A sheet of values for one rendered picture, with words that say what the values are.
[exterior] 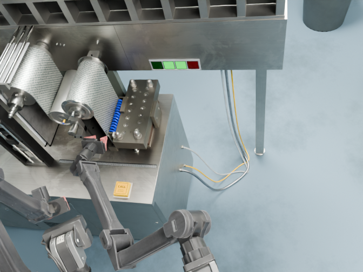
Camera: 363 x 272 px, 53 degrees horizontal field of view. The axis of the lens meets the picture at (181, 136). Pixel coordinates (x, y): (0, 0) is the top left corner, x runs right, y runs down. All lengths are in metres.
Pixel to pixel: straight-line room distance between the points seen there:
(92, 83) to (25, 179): 0.68
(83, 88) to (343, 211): 1.87
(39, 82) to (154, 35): 0.57
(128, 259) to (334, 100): 2.30
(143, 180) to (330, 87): 1.94
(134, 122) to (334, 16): 2.25
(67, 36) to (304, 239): 1.89
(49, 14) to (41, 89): 0.36
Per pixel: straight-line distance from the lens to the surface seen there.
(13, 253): 1.17
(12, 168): 2.17
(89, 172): 1.55
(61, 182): 1.97
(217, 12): 1.61
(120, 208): 1.99
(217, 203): 2.66
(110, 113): 1.87
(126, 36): 1.74
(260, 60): 1.74
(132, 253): 1.26
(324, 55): 3.46
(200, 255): 1.02
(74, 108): 1.67
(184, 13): 1.63
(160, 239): 1.14
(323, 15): 3.52
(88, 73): 1.74
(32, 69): 1.78
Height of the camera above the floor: 2.47
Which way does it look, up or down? 57 degrees down
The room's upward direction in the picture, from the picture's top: 18 degrees counter-clockwise
